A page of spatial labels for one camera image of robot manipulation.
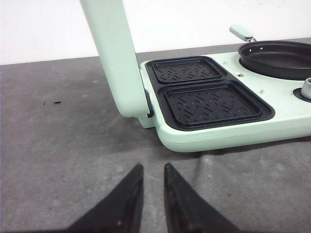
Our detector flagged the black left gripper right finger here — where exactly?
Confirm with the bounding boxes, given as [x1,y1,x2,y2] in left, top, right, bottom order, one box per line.
[164,163,239,233]

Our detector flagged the mint green sandwich maker lid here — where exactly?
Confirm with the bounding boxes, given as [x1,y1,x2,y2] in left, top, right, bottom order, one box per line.
[80,0,153,118]

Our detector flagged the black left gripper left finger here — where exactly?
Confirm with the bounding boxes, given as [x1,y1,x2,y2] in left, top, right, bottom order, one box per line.
[68,164,144,233]

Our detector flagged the mint green breakfast maker base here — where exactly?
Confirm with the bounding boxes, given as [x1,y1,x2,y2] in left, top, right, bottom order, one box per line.
[141,52,311,152]

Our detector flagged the black frying pan green handle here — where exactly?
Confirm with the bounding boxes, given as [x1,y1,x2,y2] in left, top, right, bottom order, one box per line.
[229,24,311,81]

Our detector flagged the silver right control knob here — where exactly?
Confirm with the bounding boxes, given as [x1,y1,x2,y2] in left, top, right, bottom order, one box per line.
[301,78,311,100]

